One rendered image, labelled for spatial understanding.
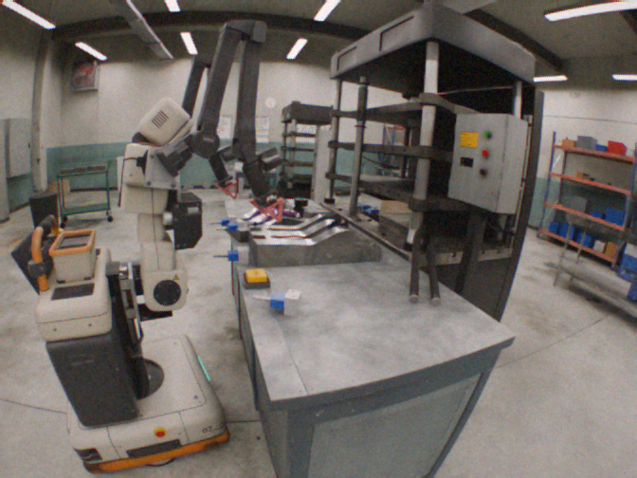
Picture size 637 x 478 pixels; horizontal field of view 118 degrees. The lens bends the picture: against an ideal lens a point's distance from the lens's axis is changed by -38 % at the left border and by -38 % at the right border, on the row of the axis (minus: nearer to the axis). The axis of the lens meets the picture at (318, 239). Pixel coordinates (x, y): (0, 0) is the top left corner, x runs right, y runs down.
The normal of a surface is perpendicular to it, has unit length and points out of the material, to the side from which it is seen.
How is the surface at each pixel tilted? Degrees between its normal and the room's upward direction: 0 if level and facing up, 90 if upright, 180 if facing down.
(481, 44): 90
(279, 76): 90
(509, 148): 90
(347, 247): 90
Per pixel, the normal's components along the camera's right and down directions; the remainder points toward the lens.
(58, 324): 0.56, 0.29
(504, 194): 0.32, 0.30
